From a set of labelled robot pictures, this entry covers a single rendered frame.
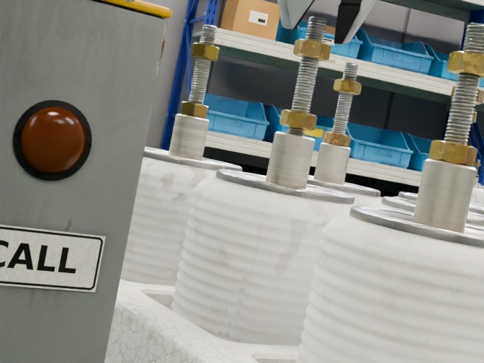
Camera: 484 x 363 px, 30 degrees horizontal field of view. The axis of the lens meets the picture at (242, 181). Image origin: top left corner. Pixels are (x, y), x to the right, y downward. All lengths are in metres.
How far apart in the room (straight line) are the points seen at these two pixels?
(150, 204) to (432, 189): 0.21
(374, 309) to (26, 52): 0.16
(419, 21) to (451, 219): 5.62
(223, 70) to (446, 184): 5.17
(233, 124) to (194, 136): 4.25
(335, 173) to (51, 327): 0.36
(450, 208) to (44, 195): 0.17
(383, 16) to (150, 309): 5.47
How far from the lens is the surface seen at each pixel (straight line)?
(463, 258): 0.35
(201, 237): 0.46
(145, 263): 0.55
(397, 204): 0.53
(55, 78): 0.31
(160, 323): 0.44
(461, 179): 0.38
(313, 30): 0.49
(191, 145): 0.58
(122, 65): 0.31
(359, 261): 0.36
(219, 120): 4.81
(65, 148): 0.31
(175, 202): 0.54
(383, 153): 5.11
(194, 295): 0.46
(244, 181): 0.45
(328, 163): 0.64
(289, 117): 0.48
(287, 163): 0.47
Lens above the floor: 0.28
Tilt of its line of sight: 3 degrees down
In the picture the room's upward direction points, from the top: 11 degrees clockwise
